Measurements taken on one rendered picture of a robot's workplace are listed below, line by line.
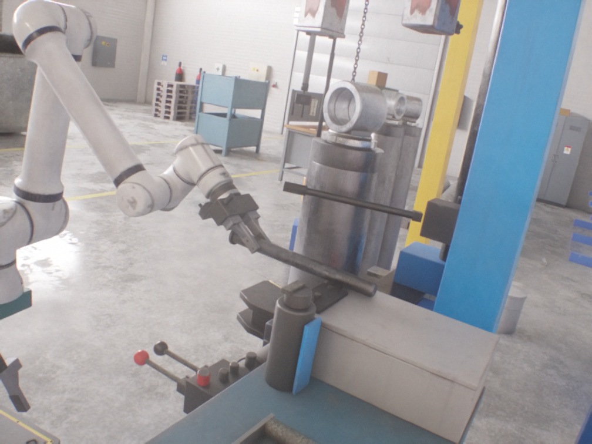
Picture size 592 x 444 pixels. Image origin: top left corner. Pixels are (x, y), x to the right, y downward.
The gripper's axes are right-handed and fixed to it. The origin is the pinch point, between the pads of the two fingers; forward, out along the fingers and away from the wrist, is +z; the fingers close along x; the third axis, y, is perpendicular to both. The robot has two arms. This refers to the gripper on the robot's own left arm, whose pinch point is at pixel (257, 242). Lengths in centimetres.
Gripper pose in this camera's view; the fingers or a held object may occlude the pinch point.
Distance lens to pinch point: 123.3
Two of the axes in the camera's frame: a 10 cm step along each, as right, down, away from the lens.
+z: 5.9, 7.8, -2.2
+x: 5.1, -1.5, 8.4
